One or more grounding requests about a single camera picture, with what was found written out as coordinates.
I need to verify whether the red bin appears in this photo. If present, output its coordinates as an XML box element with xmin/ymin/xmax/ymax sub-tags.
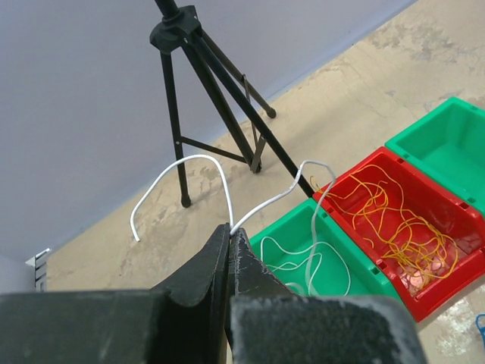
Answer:
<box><xmin>313</xmin><ymin>147</ymin><xmax>484</xmax><ymax>322</ymax></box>

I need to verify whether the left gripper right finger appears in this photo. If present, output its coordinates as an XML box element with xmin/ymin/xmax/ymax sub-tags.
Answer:
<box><xmin>229</xmin><ymin>229</ymin><xmax>427</xmax><ymax>363</ymax></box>

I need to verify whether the orange cable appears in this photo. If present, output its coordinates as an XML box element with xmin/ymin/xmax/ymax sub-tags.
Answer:
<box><xmin>310</xmin><ymin>162</ymin><xmax>459</xmax><ymax>289</ymax></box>

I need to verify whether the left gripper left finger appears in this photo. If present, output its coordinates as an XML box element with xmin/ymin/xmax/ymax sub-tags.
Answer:
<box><xmin>1</xmin><ymin>224</ymin><xmax>230</xmax><ymax>363</ymax></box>

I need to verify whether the white cable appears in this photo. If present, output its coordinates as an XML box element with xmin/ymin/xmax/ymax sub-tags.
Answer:
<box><xmin>259</xmin><ymin>237</ymin><xmax>352</xmax><ymax>299</ymax></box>
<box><xmin>129</xmin><ymin>154</ymin><xmax>352</xmax><ymax>297</ymax></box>

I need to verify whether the black music stand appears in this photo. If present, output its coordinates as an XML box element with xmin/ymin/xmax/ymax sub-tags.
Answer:
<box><xmin>149</xmin><ymin>1</ymin><xmax>298</xmax><ymax>208</ymax></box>

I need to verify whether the green bin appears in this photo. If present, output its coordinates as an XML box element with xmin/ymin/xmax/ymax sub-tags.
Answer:
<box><xmin>250</xmin><ymin>199</ymin><xmax>399</xmax><ymax>299</ymax></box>
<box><xmin>385</xmin><ymin>97</ymin><xmax>484</xmax><ymax>213</ymax></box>

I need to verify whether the aluminium frame rail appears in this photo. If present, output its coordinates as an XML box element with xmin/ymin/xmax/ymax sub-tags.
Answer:
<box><xmin>25</xmin><ymin>248</ymin><xmax>52</xmax><ymax>292</ymax></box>

